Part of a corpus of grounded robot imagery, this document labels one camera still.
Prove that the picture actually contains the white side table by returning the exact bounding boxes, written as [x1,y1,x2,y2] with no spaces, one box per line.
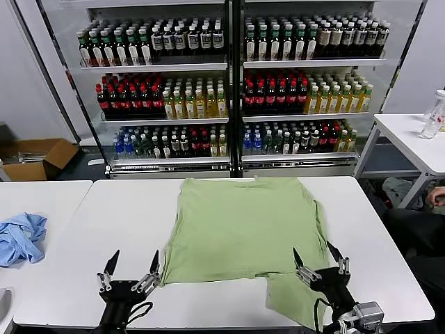
[353,113,445,209]

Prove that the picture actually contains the crumpled light blue garment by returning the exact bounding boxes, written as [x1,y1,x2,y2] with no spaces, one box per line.
[0,211,48,268]

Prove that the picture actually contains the grey cloth pile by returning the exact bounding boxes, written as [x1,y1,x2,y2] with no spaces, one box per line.
[382,176,414,209]

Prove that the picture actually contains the bystander bare hand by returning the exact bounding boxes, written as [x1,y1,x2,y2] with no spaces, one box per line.
[426,186,445,207]

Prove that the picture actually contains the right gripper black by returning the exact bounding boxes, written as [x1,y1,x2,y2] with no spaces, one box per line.
[292,241,356,310]

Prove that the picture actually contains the person in black clothing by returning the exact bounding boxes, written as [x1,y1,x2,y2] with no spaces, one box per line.
[382,207,445,279]

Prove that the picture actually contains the white cap navy label bottle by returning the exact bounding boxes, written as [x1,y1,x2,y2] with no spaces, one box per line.
[342,21,355,58]
[211,22,225,55]
[162,24,175,56]
[354,21,368,58]
[172,24,186,56]
[199,23,212,56]
[377,21,391,56]
[186,24,200,56]
[366,21,379,57]
[151,24,164,56]

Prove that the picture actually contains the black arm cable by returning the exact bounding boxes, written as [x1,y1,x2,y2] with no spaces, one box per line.
[312,297,337,334]
[125,301,154,323]

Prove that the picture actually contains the green cap white label bottle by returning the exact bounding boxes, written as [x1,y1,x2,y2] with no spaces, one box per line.
[293,24,307,62]
[88,30,104,67]
[305,24,319,61]
[244,24,257,63]
[124,29,141,66]
[76,31,92,67]
[268,24,282,62]
[281,24,294,62]
[99,29,116,67]
[137,28,154,65]
[256,24,269,63]
[112,29,129,67]

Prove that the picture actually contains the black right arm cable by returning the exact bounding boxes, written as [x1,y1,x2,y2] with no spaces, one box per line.
[312,297,337,334]

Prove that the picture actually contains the white cap beige label bottle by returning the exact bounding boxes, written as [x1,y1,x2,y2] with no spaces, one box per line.
[318,21,332,58]
[330,21,343,58]

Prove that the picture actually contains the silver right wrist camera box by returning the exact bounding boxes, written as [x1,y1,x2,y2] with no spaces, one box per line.
[350,301,385,330]

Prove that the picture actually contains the silver metal rods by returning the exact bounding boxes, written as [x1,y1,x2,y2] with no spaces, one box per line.
[15,150,48,164]

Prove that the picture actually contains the beverage cooler cabinet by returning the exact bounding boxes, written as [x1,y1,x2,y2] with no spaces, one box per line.
[85,0,236,180]
[235,0,401,178]

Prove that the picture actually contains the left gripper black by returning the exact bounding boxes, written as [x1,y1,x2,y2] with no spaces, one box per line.
[97,248,161,328]

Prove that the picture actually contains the light green T-shirt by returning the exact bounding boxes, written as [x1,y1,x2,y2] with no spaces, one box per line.
[160,176,337,330]

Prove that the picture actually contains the clear jar with white lid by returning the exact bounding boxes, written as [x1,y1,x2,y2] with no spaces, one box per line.
[423,88,445,122]

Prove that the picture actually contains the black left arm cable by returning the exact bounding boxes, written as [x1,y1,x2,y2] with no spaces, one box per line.
[125,301,154,323]

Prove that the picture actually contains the clear plastic water bottle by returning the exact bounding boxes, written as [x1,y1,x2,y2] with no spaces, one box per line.
[420,113,442,140]

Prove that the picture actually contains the open cardboard box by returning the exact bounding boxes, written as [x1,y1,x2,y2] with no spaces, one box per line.
[0,138,80,182]

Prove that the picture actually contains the white cooler shelf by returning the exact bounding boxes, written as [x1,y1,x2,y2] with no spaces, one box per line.
[242,111,370,122]
[110,155,231,166]
[241,151,359,163]
[80,62,229,72]
[100,117,229,125]
[242,58,387,69]

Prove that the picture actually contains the open glass cooler door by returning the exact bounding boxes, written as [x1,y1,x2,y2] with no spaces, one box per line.
[377,0,430,116]
[13,0,108,168]

